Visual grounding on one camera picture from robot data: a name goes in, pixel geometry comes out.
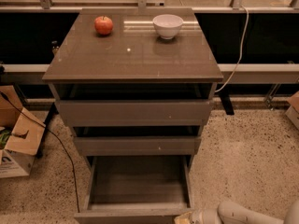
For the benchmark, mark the white ceramic bowl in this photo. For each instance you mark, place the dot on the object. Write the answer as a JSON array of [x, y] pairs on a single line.
[[167, 26]]

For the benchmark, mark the grey drawer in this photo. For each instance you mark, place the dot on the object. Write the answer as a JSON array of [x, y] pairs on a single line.
[[137, 190], [137, 146], [134, 113]]

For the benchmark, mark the grey middle drawer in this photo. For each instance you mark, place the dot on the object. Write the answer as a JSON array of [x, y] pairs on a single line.
[[137, 146]]

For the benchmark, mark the grey drawer cabinet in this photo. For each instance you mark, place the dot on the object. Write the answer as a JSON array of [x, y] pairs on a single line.
[[134, 64]]

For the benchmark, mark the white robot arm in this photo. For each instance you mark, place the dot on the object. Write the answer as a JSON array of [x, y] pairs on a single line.
[[229, 212]]

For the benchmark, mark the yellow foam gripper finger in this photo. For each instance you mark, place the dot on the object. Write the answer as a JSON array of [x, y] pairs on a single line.
[[185, 218]]

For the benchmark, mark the grey bottom drawer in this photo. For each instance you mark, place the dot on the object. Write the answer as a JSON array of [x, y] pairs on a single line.
[[137, 190]]

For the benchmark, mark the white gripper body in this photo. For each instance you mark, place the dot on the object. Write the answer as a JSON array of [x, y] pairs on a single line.
[[198, 217]]

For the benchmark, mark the open cardboard box left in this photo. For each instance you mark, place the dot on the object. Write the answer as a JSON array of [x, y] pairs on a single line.
[[21, 135]]

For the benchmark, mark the red apple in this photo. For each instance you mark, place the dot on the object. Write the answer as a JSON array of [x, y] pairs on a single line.
[[103, 25]]

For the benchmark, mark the grey top drawer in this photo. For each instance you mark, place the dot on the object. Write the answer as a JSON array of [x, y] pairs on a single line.
[[134, 113]]

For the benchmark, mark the cardboard box right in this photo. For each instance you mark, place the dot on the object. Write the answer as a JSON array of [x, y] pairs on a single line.
[[293, 111]]

